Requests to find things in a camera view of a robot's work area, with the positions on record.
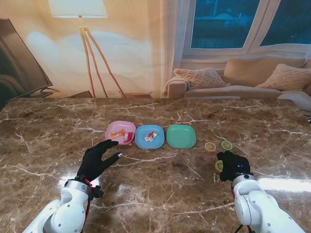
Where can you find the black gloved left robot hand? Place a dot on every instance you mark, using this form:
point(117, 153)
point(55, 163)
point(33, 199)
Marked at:
point(93, 162)

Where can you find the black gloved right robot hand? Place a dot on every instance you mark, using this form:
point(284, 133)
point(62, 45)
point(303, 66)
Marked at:
point(235, 165)

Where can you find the yellow lemon slice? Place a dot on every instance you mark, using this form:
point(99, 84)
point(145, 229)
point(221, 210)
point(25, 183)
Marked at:
point(218, 166)

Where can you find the green lime slice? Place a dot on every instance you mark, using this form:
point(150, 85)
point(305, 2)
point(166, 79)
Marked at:
point(227, 145)

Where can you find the orange candy packet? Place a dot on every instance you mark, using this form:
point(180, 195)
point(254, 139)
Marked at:
point(117, 134)

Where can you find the pink candy packet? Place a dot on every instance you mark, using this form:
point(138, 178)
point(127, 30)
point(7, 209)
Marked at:
point(128, 137)

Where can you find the clear small candy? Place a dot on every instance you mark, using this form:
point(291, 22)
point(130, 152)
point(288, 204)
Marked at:
point(150, 136)

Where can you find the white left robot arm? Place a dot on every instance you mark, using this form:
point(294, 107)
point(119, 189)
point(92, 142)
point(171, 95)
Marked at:
point(65, 208)

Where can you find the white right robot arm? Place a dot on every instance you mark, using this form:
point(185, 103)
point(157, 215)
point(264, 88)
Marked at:
point(257, 206)

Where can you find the orange citrus slice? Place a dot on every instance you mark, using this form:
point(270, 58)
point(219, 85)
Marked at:
point(210, 147)

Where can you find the pink square plastic dish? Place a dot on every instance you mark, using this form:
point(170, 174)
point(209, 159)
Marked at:
point(120, 126)

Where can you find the blue square plastic dish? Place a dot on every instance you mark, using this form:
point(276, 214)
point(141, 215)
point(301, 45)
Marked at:
point(145, 145)

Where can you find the green square plastic dish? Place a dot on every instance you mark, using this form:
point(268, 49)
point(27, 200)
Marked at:
point(181, 136)

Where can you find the beige sofa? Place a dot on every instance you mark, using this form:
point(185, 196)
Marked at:
point(247, 80)

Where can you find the cream knitted cushion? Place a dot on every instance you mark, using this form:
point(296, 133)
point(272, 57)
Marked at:
point(200, 77)
point(286, 77)

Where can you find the cream throw blanket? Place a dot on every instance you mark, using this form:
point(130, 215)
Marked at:
point(178, 81)

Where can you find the black flat screen television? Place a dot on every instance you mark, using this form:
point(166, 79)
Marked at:
point(17, 65)

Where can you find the white framed window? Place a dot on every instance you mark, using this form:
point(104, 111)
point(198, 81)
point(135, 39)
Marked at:
point(218, 24)

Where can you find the wooden tripod floor lamp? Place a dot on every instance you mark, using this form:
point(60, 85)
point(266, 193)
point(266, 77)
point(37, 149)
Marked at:
point(79, 9)

